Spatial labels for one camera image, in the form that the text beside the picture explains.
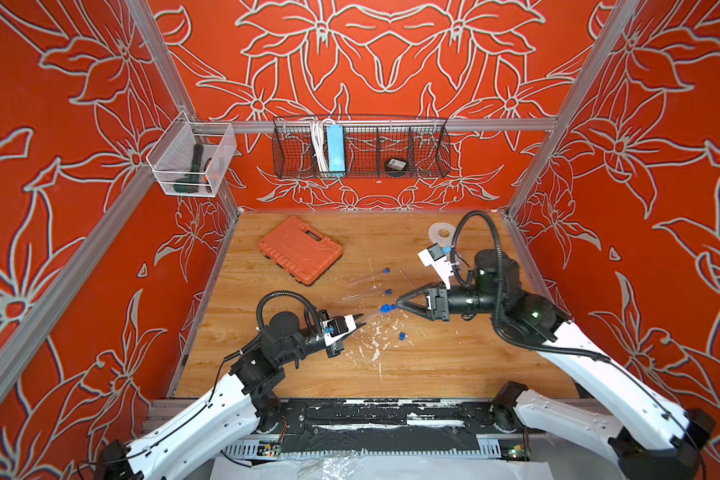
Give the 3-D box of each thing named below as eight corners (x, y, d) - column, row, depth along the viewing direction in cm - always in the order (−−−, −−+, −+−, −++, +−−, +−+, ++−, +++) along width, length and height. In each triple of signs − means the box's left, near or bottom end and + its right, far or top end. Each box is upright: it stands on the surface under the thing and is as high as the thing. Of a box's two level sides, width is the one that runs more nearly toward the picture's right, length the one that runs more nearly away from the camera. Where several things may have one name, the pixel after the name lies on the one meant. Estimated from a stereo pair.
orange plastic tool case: (259, 252, 109) (255, 243, 105) (295, 224, 118) (293, 215, 114) (307, 289, 98) (305, 281, 95) (343, 255, 108) (342, 247, 104)
